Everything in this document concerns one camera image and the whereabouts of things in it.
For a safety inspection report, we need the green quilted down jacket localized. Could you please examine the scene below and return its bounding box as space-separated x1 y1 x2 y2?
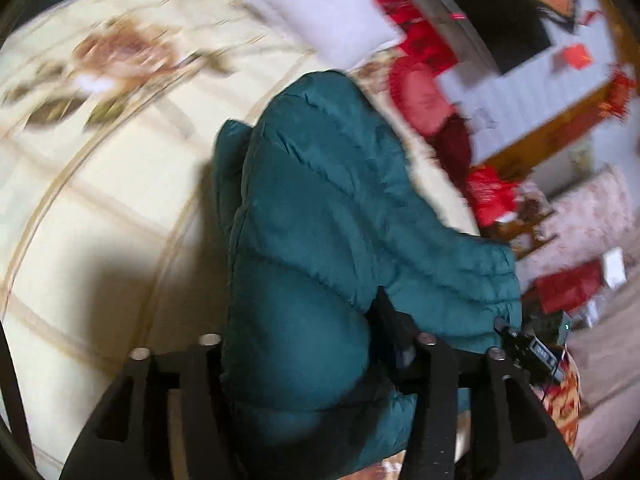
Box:
212 70 523 471

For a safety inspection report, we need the dark red velvet cushion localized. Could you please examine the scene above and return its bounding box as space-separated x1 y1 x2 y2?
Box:
432 115 473 196

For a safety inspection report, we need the floral pink sofa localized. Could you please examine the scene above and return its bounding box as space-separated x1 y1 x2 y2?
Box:
515 165 636 281

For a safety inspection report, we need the small red wall paper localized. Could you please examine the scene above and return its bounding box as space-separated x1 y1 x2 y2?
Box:
562 44 594 70

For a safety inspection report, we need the red shopping bag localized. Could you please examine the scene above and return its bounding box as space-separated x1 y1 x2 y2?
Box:
465 165 523 226

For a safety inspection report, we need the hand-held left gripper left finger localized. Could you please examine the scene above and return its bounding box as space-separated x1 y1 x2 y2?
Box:
59 332 236 480

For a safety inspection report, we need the wooden chair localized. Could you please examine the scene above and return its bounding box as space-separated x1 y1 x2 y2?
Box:
480 205 556 261

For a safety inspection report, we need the black wall television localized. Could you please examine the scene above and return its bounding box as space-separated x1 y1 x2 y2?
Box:
420 0 551 76

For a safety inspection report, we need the red wall banner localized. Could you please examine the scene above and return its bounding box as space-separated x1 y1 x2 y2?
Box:
375 0 463 78

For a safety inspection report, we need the bed with floral sheet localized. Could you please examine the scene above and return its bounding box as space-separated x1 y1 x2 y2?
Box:
0 0 581 480

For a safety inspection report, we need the round red cushion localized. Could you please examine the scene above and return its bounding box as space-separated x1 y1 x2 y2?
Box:
387 55 458 136

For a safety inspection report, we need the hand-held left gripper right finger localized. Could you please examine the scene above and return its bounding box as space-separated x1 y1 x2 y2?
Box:
372 287 583 480

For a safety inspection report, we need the white box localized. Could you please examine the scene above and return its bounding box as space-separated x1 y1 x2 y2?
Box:
602 247 628 291

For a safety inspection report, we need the white pillow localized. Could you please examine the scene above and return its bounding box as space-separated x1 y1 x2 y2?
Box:
242 0 403 68

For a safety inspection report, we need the red tasselled hanging decoration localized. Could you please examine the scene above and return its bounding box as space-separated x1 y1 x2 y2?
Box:
602 62 637 122

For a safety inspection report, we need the red packet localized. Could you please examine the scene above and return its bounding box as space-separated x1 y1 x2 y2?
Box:
534 260 606 314

